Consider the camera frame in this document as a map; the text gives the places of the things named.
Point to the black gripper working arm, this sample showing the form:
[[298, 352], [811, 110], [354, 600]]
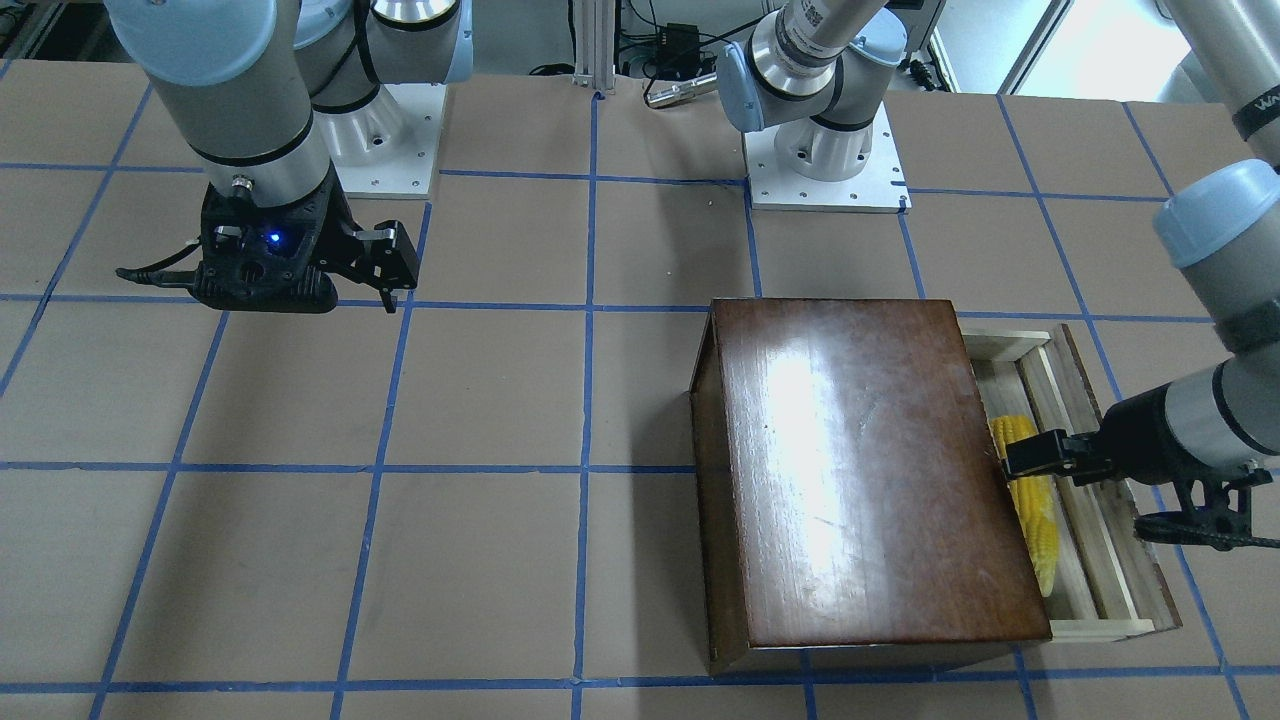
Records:
[[1134, 437]]

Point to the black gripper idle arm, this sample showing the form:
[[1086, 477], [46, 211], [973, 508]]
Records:
[[337, 232]]

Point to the yellow corn cob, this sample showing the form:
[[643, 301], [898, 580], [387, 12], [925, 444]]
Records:
[[1032, 498]]

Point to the light wood drawer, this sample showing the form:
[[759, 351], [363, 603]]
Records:
[[1109, 585]]

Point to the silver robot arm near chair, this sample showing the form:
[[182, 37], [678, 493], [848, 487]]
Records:
[[1073, 197]]

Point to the dark wooden drawer cabinet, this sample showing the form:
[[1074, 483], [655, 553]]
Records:
[[850, 500]]

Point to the aluminium frame post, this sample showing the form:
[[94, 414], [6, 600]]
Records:
[[593, 34]]

